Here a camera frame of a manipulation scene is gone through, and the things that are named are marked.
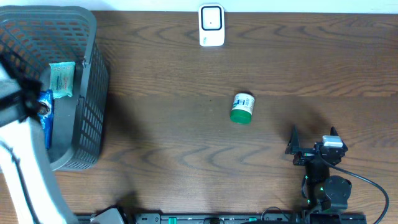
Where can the green lidded white jar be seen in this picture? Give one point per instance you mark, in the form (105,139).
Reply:
(242,108)

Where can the white barcode scanner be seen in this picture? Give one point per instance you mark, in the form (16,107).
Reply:
(211,25)

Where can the pale green wet wipes pack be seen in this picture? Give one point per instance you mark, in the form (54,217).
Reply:
(61,79)

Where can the grey plastic shopping basket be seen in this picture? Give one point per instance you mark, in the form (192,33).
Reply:
(32,38)

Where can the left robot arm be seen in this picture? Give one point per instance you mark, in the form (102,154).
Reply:
(24,162)

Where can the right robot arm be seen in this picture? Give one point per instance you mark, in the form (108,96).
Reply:
(327,195)

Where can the blue Oreo cookie pack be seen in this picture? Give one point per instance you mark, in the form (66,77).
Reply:
(46,114)

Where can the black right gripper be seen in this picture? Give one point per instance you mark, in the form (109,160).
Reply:
(305,155)

